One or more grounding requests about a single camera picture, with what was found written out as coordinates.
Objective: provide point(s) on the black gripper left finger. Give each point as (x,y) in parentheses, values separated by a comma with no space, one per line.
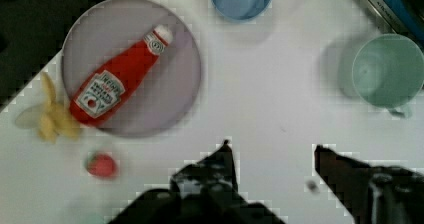
(202,193)

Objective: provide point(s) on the black toaster oven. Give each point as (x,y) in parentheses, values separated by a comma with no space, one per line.
(398,16)

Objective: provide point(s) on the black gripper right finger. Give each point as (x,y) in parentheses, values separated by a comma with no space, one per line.
(372,194)

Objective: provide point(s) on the red toy strawberry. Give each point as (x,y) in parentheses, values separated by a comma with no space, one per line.
(101,165)

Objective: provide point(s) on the grey round plate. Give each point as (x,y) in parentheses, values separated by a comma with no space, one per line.
(169,89)

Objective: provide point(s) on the yellow banana peel toy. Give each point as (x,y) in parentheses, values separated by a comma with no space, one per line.
(51,118)

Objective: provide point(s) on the green mug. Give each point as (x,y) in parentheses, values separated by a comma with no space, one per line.
(385,71)

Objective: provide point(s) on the red ketchup bottle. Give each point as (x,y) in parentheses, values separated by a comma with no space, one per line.
(113,83)

